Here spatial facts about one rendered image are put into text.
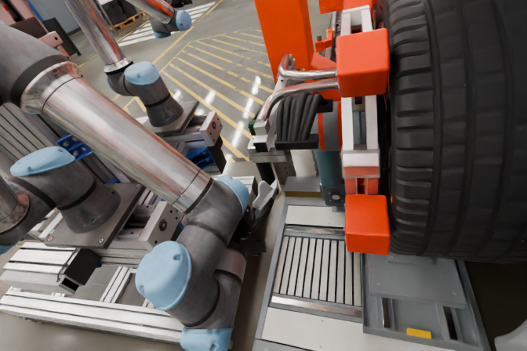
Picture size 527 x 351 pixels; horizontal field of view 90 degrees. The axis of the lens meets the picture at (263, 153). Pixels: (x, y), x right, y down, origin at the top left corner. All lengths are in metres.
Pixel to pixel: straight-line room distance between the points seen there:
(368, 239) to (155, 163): 0.38
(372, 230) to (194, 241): 0.30
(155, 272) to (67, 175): 0.50
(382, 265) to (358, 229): 0.71
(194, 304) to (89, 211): 0.53
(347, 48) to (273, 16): 0.63
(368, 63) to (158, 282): 0.41
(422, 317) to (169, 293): 1.01
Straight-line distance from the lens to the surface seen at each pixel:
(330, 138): 0.72
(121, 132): 0.43
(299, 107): 0.54
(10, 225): 0.77
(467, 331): 1.27
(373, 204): 0.54
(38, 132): 1.04
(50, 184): 0.82
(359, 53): 0.45
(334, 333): 1.28
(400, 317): 1.24
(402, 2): 0.56
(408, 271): 1.22
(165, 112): 1.16
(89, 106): 0.45
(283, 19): 1.06
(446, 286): 1.23
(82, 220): 0.89
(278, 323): 1.32
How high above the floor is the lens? 1.32
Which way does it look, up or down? 39 degrees down
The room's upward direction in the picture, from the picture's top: 19 degrees counter-clockwise
